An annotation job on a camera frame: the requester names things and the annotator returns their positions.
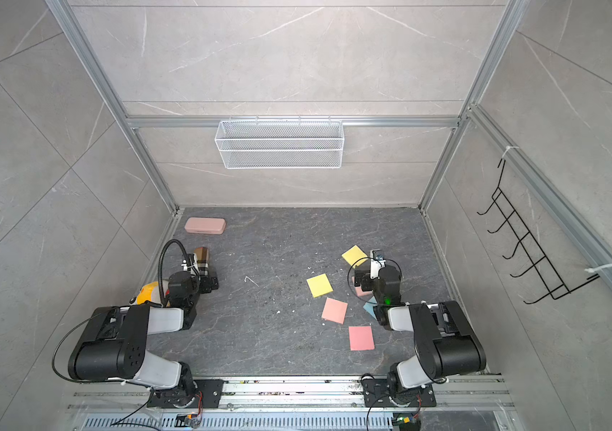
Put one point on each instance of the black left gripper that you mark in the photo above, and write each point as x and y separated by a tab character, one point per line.
207	280

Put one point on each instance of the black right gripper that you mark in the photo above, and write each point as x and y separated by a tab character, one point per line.
365	277

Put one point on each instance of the yellow memo pad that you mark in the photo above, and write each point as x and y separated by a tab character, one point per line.
319	285
355	256

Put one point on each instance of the pink memo pad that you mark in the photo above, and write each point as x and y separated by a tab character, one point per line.
334	311
361	293
361	338

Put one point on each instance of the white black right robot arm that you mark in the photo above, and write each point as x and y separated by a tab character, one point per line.
445	344

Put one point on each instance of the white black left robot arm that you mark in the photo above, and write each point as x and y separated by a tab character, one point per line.
113	345

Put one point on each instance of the blue memo pad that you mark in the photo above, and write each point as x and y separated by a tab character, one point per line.
369	307

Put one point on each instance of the brown plaid cylinder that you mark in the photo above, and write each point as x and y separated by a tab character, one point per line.
201	256

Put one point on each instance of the yellow plush toy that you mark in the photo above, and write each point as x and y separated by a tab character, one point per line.
148	293

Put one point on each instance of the pink eraser case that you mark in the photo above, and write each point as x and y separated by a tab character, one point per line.
205	225

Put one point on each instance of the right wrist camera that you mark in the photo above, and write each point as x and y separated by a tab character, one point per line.
377	262

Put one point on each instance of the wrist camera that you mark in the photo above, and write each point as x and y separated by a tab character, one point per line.
189	264
377	262

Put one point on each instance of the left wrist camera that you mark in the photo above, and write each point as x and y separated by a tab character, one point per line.
189	264

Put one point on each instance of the white wire mesh basket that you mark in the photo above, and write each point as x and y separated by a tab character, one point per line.
280	144

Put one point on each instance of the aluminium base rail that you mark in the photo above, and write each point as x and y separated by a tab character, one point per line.
325	402

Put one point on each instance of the black wire hook rack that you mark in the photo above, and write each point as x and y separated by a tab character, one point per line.
528	245

